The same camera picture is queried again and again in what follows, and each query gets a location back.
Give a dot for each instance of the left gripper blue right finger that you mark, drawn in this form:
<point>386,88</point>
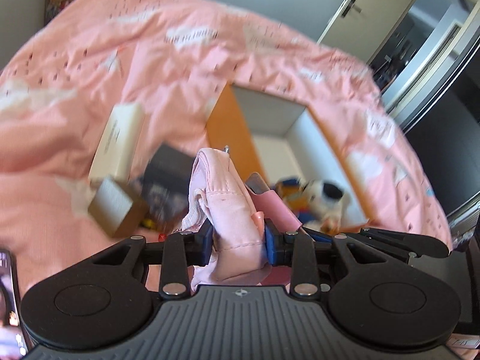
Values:
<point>272,238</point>

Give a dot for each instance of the pink patterned bed quilt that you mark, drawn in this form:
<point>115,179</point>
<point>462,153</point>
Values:
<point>174,57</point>

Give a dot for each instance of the cream wardrobe door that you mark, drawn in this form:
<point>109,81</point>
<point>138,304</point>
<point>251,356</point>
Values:
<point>360,27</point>

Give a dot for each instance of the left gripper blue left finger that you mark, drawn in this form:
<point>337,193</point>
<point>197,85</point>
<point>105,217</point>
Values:
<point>205,242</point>

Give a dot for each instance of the smartphone with dark frame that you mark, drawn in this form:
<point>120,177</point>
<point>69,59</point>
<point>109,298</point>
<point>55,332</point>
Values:
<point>14,343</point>

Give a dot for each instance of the white dog plush black ear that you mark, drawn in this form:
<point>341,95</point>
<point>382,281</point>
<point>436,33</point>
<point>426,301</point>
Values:
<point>325,202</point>

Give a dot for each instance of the dark grey small box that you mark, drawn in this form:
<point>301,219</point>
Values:
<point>165,187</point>

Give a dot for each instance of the orange cardboard box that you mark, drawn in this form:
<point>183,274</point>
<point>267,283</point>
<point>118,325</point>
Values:
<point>280,138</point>

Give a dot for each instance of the pink fabric pouch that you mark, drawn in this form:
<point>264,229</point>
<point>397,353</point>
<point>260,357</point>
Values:
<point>238,257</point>

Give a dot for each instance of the gold box with grey top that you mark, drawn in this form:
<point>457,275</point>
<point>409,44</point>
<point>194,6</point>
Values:
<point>117,208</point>

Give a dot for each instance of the cream rectangular box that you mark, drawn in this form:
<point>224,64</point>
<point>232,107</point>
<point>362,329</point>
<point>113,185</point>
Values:
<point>117,145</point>

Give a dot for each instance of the brown fox plush keychain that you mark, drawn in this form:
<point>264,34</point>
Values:
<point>291,192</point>

